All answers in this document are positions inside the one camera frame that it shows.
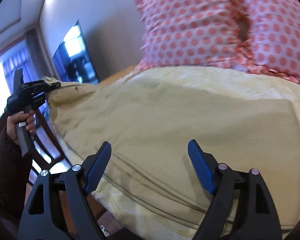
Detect beige khaki pants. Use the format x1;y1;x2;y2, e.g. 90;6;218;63
43;76;300;233

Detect left forearm dark sleeve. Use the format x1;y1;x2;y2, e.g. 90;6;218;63
0;129;33;239

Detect person's left hand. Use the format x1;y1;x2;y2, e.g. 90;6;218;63
6;109;37;145

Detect dark wooden chair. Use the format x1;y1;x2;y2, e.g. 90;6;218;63
0;103;71;174

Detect black flat-screen television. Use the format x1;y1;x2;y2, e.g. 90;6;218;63
52;21;100;85

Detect yellow orange patterned bedspread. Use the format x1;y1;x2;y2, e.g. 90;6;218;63
57;64;300;240

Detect large pink polka-dot pillow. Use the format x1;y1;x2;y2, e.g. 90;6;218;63
134;0;243;70

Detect small pink polka-dot pillow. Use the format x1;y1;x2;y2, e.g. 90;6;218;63
235;0;300;84

